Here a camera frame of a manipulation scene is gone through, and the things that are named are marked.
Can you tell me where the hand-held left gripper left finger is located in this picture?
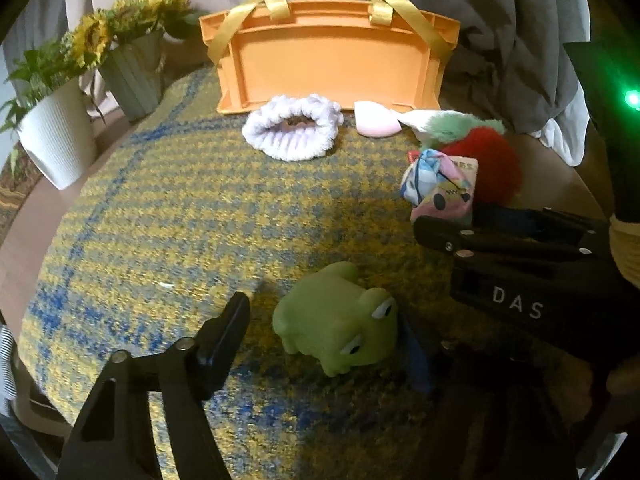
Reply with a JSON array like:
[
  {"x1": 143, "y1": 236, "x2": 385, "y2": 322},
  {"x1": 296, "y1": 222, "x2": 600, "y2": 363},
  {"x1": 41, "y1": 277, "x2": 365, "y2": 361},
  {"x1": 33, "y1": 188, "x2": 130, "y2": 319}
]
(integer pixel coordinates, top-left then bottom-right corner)
[{"x1": 56, "y1": 292, "x2": 251, "y2": 480}]

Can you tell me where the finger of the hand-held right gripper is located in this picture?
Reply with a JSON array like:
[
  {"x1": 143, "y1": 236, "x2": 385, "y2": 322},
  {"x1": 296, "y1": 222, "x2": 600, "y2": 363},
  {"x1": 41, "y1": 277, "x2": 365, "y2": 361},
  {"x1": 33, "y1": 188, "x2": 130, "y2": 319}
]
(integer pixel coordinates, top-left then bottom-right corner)
[
  {"x1": 474, "y1": 202, "x2": 612, "y2": 241},
  {"x1": 413, "y1": 215, "x2": 614, "y2": 262}
]

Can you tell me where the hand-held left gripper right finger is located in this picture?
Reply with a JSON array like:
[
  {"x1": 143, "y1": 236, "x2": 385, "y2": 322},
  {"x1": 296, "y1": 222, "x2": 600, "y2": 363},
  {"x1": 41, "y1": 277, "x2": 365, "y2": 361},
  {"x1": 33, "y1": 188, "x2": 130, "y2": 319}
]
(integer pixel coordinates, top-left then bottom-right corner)
[{"x1": 400, "y1": 316, "x2": 577, "y2": 480}]

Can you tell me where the colourful printed beanbag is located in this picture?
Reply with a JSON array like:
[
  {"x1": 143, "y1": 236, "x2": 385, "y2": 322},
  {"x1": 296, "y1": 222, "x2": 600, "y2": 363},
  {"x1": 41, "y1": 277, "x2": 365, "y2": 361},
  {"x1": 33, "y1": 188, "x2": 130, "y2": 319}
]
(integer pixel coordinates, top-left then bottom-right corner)
[{"x1": 400, "y1": 149, "x2": 481, "y2": 225}]

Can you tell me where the green frog squishy toy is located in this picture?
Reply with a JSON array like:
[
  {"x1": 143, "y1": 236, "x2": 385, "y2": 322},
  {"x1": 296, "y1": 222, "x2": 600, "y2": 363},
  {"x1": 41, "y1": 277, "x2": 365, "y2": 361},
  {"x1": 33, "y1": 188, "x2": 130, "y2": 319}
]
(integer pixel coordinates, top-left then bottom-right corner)
[{"x1": 272, "y1": 261, "x2": 399, "y2": 377}]

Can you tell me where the orange basket with yellow handles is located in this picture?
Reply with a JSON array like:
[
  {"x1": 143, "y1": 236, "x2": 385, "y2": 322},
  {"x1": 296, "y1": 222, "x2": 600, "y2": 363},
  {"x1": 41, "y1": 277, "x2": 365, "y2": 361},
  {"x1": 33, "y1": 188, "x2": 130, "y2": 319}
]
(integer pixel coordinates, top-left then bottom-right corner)
[{"x1": 199, "y1": 0, "x2": 461, "y2": 116}]

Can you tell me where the person's right hand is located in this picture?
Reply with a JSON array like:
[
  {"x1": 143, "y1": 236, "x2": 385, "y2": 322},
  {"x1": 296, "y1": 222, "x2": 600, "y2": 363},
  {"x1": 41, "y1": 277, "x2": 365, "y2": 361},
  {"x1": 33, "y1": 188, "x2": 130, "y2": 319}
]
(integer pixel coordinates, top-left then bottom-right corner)
[{"x1": 610, "y1": 215, "x2": 640, "y2": 292}]

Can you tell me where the red strawberry plush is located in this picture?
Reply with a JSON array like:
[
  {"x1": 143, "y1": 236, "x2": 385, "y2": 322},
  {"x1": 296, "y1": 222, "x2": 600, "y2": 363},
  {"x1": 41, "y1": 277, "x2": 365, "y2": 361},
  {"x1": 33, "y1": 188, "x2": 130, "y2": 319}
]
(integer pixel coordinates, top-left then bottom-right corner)
[{"x1": 422, "y1": 114, "x2": 524, "y2": 207}]

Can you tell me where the yellow blue plaid mat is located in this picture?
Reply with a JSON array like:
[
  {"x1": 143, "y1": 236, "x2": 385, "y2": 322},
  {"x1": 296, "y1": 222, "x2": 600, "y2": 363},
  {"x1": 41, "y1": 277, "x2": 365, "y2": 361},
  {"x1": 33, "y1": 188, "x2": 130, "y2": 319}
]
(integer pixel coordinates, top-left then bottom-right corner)
[{"x1": 20, "y1": 66, "x2": 506, "y2": 480}]

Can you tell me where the pink makeup sponge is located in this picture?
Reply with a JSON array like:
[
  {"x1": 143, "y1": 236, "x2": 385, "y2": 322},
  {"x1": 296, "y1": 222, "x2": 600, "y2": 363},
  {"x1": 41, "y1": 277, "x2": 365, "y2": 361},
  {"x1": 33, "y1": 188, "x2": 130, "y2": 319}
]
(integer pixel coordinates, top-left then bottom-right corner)
[{"x1": 354, "y1": 101, "x2": 403, "y2": 138}]

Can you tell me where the lavender fluffy headband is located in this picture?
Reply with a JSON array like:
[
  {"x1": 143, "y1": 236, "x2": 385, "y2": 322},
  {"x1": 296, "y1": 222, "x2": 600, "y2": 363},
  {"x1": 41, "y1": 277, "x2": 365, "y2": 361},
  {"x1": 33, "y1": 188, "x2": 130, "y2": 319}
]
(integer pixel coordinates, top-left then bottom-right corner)
[{"x1": 242, "y1": 93, "x2": 344, "y2": 162}]

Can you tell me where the striped cloth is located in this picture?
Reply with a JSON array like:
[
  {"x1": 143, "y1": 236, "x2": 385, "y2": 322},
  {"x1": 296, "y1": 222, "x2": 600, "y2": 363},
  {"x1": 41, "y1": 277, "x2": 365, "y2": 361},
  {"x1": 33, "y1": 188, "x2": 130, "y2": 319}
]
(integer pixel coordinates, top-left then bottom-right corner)
[{"x1": 0, "y1": 325, "x2": 22, "y2": 417}]

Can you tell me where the white ribbed plant pot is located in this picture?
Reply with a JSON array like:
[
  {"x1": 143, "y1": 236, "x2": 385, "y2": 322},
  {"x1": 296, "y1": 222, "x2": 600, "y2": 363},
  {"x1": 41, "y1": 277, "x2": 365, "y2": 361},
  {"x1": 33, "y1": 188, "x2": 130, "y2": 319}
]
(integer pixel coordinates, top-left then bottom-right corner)
[{"x1": 16, "y1": 79, "x2": 99, "y2": 191}]

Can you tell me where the green ribbed flower pot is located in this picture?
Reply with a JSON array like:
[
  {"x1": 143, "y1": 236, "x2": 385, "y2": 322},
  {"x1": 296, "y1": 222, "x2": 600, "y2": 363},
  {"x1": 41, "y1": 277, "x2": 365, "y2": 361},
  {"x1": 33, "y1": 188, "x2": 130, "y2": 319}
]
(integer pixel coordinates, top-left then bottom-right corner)
[{"x1": 97, "y1": 30, "x2": 166, "y2": 122}]

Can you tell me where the green leafy plant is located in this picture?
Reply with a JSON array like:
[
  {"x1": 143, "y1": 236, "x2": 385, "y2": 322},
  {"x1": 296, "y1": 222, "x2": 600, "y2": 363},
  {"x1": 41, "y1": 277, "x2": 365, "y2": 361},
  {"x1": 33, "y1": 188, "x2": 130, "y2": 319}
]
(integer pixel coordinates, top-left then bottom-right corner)
[{"x1": 0, "y1": 40, "x2": 78, "y2": 176}]

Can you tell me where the artificial sunflower bouquet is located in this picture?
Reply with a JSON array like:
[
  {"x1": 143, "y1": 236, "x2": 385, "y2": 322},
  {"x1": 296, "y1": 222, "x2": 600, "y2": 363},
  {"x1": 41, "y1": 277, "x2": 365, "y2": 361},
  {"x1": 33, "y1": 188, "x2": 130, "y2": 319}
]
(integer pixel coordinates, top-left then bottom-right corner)
[{"x1": 62, "y1": 0, "x2": 207, "y2": 73}]

